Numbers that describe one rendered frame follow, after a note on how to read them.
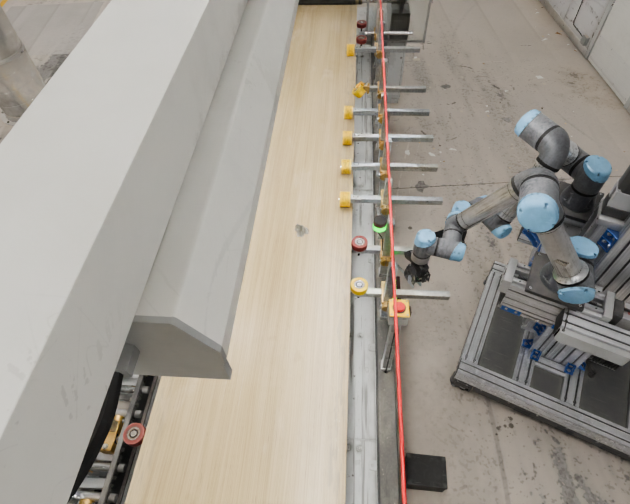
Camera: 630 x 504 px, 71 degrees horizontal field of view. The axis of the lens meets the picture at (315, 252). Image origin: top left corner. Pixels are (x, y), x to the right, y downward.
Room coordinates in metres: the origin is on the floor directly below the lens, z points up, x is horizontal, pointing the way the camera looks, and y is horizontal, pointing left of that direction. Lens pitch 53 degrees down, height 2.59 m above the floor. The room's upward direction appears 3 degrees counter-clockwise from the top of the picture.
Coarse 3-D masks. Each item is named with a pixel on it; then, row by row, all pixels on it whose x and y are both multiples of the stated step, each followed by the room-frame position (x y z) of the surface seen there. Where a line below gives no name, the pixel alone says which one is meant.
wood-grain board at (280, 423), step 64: (320, 64) 2.99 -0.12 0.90; (320, 128) 2.25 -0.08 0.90; (320, 192) 1.70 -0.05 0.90; (256, 256) 1.29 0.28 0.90; (320, 256) 1.27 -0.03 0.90; (256, 320) 0.94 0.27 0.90; (320, 320) 0.92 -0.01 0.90; (192, 384) 0.67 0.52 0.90; (256, 384) 0.65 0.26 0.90; (320, 384) 0.64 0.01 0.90; (192, 448) 0.43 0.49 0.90; (256, 448) 0.42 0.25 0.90; (320, 448) 0.40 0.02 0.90
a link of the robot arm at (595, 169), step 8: (584, 160) 1.44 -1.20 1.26; (592, 160) 1.43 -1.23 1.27; (600, 160) 1.43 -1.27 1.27; (576, 168) 1.43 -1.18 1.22; (584, 168) 1.40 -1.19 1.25; (592, 168) 1.38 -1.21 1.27; (600, 168) 1.38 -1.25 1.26; (608, 168) 1.38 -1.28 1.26; (576, 176) 1.41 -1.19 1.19; (584, 176) 1.38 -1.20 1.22; (592, 176) 1.36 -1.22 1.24; (600, 176) 1.35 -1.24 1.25; (608, 176) 1.36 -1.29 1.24; (576, 184) 1.40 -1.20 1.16; (584, 184) 1.37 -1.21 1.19; (592, 184) 1.35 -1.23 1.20; (600, 184) 1.35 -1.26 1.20; (584, 192) 1.36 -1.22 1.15; (592, 192) 1.35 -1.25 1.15
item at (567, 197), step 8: (568, 192) 1.41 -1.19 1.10; (576, 192) 1.38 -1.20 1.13; (560, 200) 1.41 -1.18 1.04; (568, 200) 1.39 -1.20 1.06; (576, 200) 1.36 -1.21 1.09; (584, 200) 1.35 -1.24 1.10; (592, 200) 1.35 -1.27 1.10; (568, 208) 1.36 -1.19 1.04; (576, 208) 1.34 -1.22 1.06; (584, 208) 1.33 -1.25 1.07; (592, 208) 1.35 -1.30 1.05
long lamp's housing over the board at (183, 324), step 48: (288, 0) 0.57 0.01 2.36; (240, 48) 0.41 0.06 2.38; (288, 48) 0.50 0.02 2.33; (240, 96) 0.33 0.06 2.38; (240, 144) 0.28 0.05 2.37; (192, 192) 0.22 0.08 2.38; (240, 192) 0.24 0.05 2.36; (192, 240) 0.18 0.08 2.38; (240, 240) 0.20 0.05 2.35; (144, 288) 0.14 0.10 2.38; (192, 288) 0.15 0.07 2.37; (240, 288) 0.17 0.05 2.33; (144, 336) 0.12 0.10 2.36; (192, 336) 0.12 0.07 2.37
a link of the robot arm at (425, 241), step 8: (424, 232) 1.08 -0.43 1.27; (432, 232) 1.08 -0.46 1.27; (416, 240) 1.06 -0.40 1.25; (424, 240) 1.04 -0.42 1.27; (432, 240) 1.04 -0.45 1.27; (416, 248) 1.05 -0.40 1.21; (424, 248) 1.03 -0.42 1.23; (432, 248) 1.02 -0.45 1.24; (416, 256) 1.04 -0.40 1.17; (424, 256) 1.03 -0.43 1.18
